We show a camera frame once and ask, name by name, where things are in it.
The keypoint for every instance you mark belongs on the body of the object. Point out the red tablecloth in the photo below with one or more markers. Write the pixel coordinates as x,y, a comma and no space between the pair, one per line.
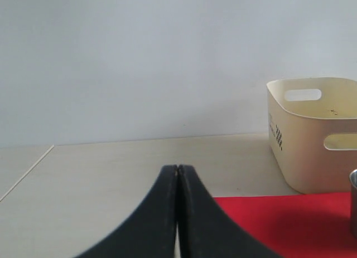
311,225

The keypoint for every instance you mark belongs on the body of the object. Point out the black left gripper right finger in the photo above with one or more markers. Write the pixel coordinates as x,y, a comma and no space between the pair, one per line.
204,229

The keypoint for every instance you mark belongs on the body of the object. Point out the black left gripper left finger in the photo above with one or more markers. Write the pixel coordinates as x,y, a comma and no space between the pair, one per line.
150,230

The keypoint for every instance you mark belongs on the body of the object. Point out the steel cup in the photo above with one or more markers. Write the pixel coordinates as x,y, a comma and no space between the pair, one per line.
353,206

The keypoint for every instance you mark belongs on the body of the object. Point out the cream plastic bin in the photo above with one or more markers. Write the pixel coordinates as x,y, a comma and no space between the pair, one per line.
312,132

